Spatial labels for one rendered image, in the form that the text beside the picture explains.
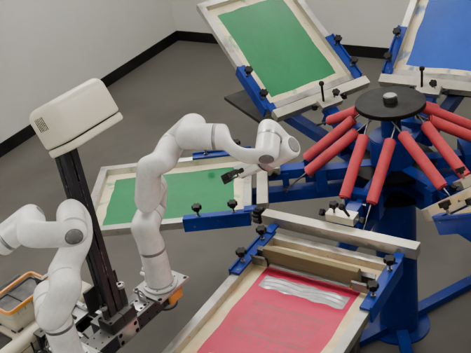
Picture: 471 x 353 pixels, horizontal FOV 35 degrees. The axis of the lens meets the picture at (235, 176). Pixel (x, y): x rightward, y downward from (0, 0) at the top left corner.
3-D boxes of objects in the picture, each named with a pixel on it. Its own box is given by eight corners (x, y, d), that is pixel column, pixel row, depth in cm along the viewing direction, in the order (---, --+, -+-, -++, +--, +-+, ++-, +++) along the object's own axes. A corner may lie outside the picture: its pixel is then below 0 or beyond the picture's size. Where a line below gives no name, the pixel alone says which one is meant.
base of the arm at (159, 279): (130, 285, 273) (121, 251, 266) (153, 266, 281) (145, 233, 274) (161, 298, 264) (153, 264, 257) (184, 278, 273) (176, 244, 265)
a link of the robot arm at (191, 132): (151, 174, 242) (162, 151, 254) (215, 176, 238) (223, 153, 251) (144, 130, 233) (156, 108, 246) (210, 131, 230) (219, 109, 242)
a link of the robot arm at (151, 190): (130, 150, 235) (146, 122, 251) (126, 244, 256) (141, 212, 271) (174, 159, 234) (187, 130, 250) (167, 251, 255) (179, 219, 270)
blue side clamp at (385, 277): (373, 323, 267) (371, 308, 263) (359, 319, 270) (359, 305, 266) (403, 273, 288) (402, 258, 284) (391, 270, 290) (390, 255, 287)
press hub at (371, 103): (422, 360, 373) (418, 121, 304) (349, 337, 394) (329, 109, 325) (448, 310, 401) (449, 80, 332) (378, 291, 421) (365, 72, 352)
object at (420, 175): (448, 242, 301) (448, 218, 295) (277, 206, 342) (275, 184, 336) (502, 146, 358) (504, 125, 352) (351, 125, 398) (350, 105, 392)
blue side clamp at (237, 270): (241, 285, 295) (238, 272, 292) (230, 282, 298) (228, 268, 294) (277, 242, 316) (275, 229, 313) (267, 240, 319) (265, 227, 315)
